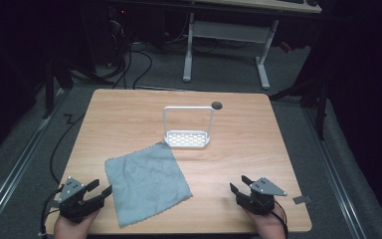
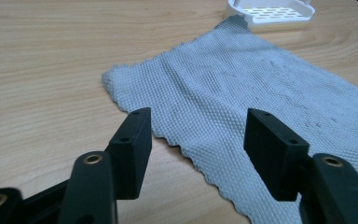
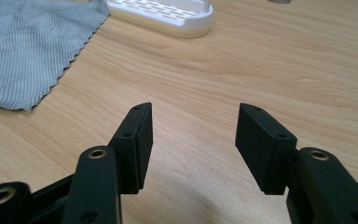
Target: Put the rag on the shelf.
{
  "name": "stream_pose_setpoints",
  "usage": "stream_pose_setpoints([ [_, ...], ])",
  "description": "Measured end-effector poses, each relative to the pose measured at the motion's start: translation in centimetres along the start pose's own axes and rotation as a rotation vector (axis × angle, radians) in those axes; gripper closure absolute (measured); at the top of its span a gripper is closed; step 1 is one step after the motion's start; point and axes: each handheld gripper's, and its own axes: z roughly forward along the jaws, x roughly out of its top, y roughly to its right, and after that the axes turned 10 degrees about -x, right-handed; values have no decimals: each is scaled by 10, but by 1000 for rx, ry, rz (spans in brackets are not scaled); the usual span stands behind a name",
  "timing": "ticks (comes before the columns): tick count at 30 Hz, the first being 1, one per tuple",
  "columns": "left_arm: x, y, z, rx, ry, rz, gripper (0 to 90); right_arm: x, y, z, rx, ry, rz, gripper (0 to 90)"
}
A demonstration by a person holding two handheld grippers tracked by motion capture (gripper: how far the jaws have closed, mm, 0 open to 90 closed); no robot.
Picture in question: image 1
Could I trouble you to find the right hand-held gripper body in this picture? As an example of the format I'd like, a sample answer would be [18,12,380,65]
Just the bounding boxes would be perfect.
[235,176,288,216]

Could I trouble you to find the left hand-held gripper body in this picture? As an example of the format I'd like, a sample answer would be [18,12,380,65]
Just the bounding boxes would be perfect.
[57,176,105,224]

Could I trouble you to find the grey-blue cloth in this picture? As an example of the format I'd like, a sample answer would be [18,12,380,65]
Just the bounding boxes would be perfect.
[104,141,194,229]

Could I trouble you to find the person's left hand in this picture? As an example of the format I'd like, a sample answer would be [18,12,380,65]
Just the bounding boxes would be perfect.
[53,208,101,239]

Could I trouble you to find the person's right hand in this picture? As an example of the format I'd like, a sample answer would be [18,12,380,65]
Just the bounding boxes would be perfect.
[244,204,288,239]

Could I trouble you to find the grey tape strip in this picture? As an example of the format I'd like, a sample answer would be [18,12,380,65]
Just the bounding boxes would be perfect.
[291,194,313,205]

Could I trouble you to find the black metal stand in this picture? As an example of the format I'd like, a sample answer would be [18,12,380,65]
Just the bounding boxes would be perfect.
[41,54,76,120]
[269,74,329,141]

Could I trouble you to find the white-legged desk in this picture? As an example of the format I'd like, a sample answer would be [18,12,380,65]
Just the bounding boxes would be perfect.
[181,0,323,91]

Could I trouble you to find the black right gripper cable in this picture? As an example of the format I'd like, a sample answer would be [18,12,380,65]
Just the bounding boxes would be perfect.
[272,198,289,239]

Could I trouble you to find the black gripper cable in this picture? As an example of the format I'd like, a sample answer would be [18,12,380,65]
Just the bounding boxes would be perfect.
[272,198,289,239]
[38,184,65,237]

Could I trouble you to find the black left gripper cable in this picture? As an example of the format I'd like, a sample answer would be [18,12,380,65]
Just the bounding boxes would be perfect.
[38,184,65,237]

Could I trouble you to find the black floor cable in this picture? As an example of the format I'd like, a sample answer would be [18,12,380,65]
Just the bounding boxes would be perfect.
[49,112,87,185]

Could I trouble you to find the metal floor rail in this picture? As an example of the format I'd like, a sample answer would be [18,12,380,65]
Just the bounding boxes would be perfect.
[0,91,68,233]
[302,106,369,239]

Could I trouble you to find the white wire rack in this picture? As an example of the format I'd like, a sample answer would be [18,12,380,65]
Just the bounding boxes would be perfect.
[162,105,215,150]

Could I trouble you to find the bundle of black cables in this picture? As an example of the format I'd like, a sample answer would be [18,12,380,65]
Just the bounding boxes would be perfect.
[94,19,154,91]

